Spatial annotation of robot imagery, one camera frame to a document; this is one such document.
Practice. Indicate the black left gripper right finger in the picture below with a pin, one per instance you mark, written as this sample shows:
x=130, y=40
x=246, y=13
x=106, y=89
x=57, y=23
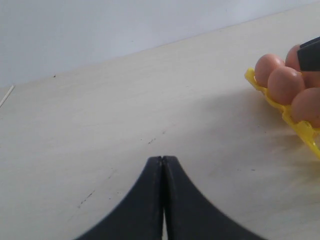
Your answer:
x=189, y=215

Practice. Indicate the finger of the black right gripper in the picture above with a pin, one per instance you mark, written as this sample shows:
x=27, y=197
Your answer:
x=309, y=55

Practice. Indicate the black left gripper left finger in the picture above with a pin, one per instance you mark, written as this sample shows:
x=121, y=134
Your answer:
x=139, y=216

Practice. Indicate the brown egg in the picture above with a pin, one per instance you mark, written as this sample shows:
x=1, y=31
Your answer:
x=292, y=60
x=265, y=66
x=284, y=84
x=306, y=107
x=311, y=79

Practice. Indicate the yellow plastic egg tray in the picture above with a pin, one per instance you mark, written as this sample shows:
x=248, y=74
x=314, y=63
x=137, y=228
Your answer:
x=303, y=129

